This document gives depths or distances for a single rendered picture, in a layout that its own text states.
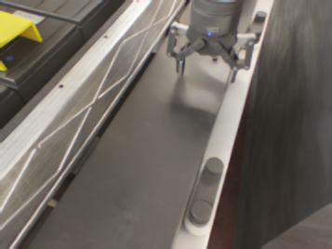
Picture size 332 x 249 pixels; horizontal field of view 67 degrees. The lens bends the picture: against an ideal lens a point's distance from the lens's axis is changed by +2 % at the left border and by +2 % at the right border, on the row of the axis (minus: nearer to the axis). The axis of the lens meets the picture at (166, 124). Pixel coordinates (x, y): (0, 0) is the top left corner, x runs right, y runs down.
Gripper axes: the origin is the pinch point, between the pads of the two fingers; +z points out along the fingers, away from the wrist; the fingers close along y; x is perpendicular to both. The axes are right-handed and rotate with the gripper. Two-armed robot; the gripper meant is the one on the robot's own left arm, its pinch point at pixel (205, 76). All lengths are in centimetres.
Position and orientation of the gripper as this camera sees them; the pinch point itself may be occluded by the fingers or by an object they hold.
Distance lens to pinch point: 48.8
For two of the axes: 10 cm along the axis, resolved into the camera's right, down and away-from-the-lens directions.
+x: 2.8, -7.7, 5.7
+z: 0.1, 5.9, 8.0
